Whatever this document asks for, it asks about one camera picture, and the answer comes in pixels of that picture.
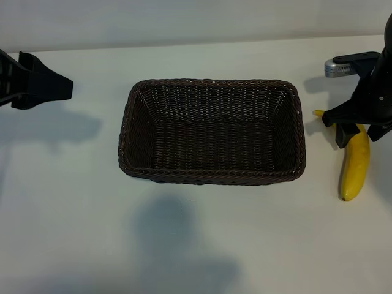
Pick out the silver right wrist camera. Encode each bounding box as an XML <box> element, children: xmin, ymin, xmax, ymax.
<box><xmin>324</xmin><ymin>59</ymin><xmax>356</xmax><ymax>79</ymax></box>

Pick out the dark brown woven basket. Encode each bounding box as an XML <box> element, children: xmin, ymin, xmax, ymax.
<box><xmin>117</xmin><ymin>78</ymin><xmax>307</xmax><ymax>188</ymax></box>

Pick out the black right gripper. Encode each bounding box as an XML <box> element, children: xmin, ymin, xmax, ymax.
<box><xmin>322</xmin><ymin>51</ymin><xmax>392</xmax><ymax>150</ymax></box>

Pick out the yellow banana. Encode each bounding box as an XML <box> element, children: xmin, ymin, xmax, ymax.
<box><xmin>312</xmin><ymin>109</ymin><xmax>372</xmax><ymax>202</ymax></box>

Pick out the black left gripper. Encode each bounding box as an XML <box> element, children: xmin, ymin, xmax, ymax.
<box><xmin>0</xmin><ymin>48</ymin><xmax>75</xmax><ymax>110</ymax></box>

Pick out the black right camera bracket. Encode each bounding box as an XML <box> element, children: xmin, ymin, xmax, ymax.
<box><xmin>333</xmin><ymin>51</ymin><xmax>382</xmax><ymax>81</ymax></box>

